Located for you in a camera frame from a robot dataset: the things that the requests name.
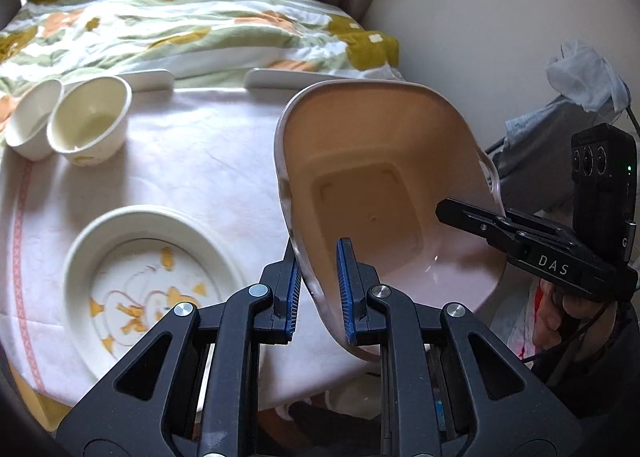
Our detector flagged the pink square bowl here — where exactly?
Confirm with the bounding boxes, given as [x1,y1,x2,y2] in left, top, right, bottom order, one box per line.
[274,79,506,343]

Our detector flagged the white table rail left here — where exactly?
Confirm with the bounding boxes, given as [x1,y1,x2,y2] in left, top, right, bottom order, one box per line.
[118,69,175,93]

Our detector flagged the floral green striped duvet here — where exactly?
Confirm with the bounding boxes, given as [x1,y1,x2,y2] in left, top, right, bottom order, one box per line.
[1,0,400,124]

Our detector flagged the grey hanging clothes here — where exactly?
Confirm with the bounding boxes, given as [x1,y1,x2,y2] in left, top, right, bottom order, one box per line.
[492,96,618,214]

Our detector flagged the cream bowl with bear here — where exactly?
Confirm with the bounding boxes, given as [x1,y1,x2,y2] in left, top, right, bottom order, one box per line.
[47,76,132,167]

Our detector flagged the pink floral tablecloth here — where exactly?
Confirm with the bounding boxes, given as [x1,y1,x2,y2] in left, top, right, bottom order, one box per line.
[1,89,290,405]

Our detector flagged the white table rail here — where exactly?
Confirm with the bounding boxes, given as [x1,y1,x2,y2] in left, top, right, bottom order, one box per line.
[243,68,336,91]
[118,69,175,93]

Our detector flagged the person's right hand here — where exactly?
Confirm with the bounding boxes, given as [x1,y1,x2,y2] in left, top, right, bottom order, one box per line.
[533,281,617,361]

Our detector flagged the white hanging garment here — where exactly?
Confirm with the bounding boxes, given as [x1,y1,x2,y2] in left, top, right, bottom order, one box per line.
[546,39,631,113]

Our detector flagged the duck pattern plate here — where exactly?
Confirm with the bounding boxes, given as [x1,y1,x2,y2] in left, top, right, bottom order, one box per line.
[63,205,247,379]

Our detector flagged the white table rail right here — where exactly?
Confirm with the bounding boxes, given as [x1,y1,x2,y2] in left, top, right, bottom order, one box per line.
[243,68,336,91]

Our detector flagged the white small bowl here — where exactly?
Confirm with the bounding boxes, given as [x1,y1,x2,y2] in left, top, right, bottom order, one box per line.
[6,79,64,162]

